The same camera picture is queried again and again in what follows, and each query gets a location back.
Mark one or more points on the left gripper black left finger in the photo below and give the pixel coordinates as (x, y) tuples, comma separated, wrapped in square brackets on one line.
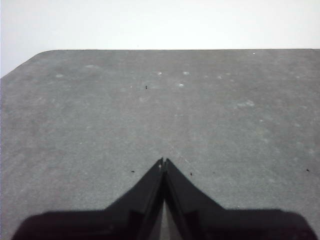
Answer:
[(140, 212)]

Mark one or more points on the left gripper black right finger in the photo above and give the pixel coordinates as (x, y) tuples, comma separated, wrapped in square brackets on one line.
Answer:
[(190, 212)]

